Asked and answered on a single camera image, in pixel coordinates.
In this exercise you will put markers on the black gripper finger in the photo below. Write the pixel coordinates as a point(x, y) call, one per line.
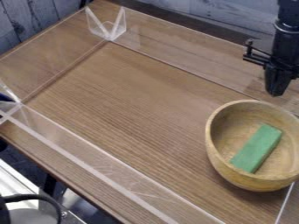
point(287, 76)
point(273, 80)

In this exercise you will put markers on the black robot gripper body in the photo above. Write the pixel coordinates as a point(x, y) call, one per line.
point(277, 54)

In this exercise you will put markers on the green rectangular block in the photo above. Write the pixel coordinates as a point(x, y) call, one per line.
point(257, 148)

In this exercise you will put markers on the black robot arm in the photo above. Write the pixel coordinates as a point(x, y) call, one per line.
point(289, 15)

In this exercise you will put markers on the brown wooden bowl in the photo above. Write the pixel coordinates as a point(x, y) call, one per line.
point(228, 128)

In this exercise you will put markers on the clear acrylic front barrier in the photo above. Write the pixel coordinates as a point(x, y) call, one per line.
point(108, 182)

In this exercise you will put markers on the clear acrylic corner bracket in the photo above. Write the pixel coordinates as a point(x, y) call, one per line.
point(107, 30)

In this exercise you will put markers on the grey metal bracket with screw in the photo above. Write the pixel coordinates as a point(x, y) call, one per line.
point(68, 218)

